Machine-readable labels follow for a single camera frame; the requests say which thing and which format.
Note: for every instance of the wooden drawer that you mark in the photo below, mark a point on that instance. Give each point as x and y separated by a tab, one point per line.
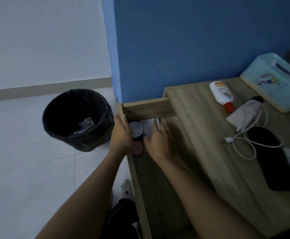
164	196

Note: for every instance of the white bottle red cap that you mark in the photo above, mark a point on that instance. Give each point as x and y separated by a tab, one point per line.
220	93

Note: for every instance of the teal tissue box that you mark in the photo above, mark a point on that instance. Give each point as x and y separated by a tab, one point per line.
274	89

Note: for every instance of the person's right polka-dot sock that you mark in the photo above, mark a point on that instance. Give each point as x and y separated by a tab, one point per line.
126	190

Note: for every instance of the person's right forearm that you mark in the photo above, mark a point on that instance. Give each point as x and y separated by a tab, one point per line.
204	204

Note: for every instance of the black smartphone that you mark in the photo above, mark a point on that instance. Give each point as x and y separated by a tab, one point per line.
274	161

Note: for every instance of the black trash bin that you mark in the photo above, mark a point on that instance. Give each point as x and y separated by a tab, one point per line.
60	114

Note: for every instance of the person's left forearm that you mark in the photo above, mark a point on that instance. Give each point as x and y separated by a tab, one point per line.
85	201

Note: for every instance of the purple round jar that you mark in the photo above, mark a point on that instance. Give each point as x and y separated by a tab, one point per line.
135	129

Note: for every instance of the white wet wipes pack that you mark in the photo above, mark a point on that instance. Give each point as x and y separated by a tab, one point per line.
147	126

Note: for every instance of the person's left hand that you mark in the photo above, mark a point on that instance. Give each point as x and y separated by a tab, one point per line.
121	139

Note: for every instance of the white tube black cap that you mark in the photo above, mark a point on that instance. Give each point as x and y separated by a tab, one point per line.
242	114

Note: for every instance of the person's right hand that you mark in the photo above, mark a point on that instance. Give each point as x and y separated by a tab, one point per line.
159	146

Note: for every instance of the white tissue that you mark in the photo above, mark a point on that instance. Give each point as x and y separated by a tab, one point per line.
85	124

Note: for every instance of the wooden nightstand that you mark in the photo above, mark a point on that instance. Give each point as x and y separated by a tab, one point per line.
234	186

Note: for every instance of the pink round jar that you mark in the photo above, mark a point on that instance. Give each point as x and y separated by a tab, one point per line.
138	148

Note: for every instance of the person's black trousers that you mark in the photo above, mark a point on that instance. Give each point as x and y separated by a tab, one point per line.
120	219

